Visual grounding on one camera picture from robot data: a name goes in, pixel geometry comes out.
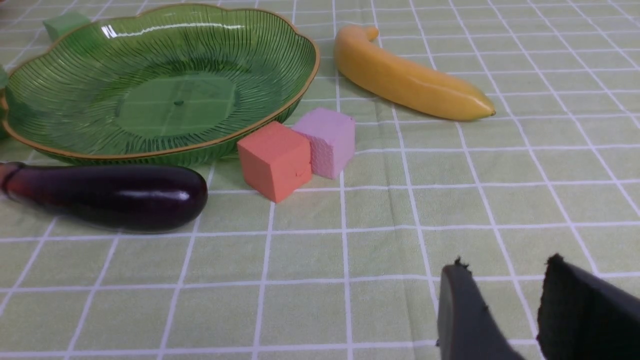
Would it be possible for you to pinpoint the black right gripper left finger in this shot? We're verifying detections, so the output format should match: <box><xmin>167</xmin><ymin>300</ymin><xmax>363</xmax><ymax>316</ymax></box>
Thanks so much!
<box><xmin>436</xmin><ymin>257</ymin><xmax>523</xmax><ymax>360</ymax></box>

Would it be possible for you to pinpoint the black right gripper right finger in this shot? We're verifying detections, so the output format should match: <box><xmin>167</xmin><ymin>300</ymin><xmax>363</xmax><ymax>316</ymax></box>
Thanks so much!
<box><xmin>536</xmin><ymin>253</ymin><xmax>640</xmax><ymax>360</ymax></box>

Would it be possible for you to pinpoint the yellow toy banana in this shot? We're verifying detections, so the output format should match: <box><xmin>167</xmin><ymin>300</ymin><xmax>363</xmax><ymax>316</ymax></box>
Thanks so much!
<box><xmin>333</xmin><ymin>25</ymin><xmax>496</xmax><ymax>122</ymax></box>

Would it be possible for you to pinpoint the purple toy eggplant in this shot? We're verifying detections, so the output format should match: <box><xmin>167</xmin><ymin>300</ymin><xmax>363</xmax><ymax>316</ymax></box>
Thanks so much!
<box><xmin>1</xmin><ymin>161</ymin><xmax>209</xmax><ymax>233</ymax></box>

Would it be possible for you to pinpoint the green checkered tablecloth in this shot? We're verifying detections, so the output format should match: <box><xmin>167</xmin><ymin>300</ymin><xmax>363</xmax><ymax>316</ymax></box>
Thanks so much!
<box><xmin>0</xmin><ymin>0</ymin><xmax>640</xmax><ymax>360</ymax></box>

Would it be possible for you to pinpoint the pink foam cube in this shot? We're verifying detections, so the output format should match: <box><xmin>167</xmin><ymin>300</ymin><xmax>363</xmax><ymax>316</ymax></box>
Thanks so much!
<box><xmin>292</xmin><ymin>107</ymin><xmax>355</xmax><ymax>179</ymax></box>

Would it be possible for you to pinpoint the orange foam cube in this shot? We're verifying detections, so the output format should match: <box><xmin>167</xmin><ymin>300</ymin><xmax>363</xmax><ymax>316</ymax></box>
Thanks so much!
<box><xmin>237</xmin><ymin>121</ymin><xmax>313</xmax><ymax>203</ymax></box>

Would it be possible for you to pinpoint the green glass leaf plate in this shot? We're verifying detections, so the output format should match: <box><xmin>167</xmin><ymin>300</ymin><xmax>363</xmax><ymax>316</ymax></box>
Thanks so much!
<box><xmin>2</xmin><ymin>3</ymin><xmax>321</xmax><ymax>166</ymax></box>

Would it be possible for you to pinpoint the green foam cube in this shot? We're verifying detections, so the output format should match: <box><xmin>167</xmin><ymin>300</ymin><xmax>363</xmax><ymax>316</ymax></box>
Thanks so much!
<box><xmin>42</xmin><ymin>11</ymin><xmax>92</xmax><ymax>43</ymax></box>

